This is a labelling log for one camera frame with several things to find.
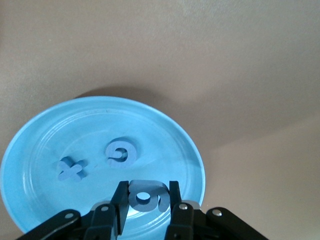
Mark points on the blue plate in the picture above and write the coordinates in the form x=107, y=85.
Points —
x=150, y=125

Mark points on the blue foam letter x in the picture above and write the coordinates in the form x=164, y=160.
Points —
x=71, y=170

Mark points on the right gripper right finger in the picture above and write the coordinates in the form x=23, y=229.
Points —
x=183, y=220

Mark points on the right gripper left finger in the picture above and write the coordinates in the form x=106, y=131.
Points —
x=105, y=220

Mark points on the brown table cover sheet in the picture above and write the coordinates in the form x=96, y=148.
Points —
x=225, y=50

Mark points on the blue foam letter g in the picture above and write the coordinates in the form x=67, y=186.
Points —
x=108, y=152
x=147, y=185

